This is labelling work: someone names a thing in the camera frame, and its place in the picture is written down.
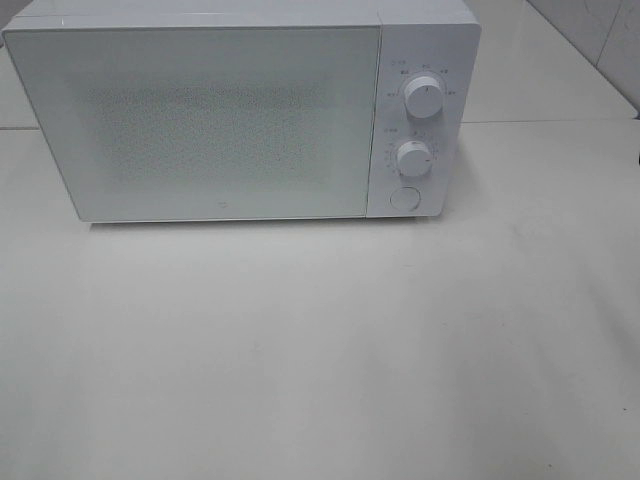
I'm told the white microwave door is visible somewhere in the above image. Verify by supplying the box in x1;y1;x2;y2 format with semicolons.
6;27;379;223

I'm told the white round knob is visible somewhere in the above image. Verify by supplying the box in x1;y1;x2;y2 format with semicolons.
401;72;445;120
395;140;434;177

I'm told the white round door button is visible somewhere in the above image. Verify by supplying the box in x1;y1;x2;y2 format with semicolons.
390;187;421;212

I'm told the white microwave oven body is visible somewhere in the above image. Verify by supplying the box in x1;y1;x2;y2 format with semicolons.
2;1;481;221

